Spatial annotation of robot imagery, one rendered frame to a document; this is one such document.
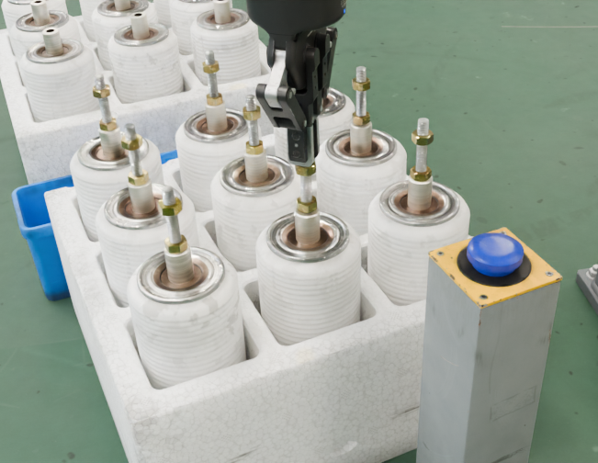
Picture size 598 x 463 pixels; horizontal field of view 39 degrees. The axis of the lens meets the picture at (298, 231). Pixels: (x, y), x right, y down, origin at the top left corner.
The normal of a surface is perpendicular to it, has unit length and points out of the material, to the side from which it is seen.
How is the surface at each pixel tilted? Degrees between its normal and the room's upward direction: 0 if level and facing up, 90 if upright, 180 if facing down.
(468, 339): 90
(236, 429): 90
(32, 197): 88
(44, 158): 90
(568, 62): 0
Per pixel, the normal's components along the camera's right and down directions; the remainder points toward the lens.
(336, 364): 0.41, 0.52
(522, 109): -0.04, -0.81
